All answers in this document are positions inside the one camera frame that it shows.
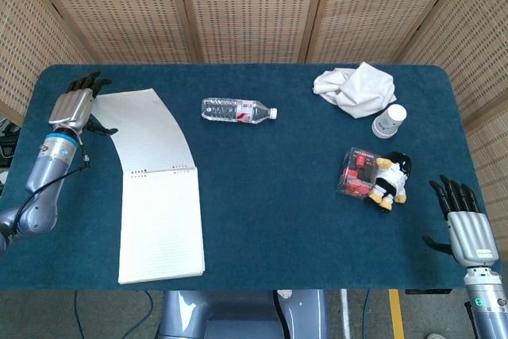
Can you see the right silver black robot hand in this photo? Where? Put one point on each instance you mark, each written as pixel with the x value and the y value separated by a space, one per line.
pixel 472 236

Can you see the grey robot torso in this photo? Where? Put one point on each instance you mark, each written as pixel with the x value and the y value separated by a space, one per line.
pixel 222 315

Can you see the woven screen panel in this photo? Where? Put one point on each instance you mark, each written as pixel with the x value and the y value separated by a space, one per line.
pixel 377 9
pixel 250 9
pixel 476 57
pixel 24 37
pixel 119 9

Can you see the blue felt table cover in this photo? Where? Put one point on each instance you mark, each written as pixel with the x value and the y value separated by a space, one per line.
pixel 278 196

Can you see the clear plastic box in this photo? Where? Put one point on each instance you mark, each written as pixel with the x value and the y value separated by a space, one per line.
pixel 355 176

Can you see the clear plastic water bottle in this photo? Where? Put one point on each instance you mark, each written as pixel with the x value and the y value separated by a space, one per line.
pixel 226 109

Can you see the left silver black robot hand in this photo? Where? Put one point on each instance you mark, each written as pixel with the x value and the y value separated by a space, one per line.
pixel 71 110

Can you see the white printed paper cup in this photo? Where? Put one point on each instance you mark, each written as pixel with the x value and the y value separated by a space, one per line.
pixel 387 122

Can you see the yellow paper notepad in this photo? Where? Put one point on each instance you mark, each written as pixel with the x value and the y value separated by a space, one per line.
pixel 158 216

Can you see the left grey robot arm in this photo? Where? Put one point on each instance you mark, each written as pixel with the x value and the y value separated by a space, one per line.
pixel 43 180

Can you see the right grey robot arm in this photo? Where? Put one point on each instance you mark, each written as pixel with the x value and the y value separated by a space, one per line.
pixel 486 307

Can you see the crumpled white cloth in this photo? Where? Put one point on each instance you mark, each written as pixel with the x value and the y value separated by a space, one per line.
pixel 365 93

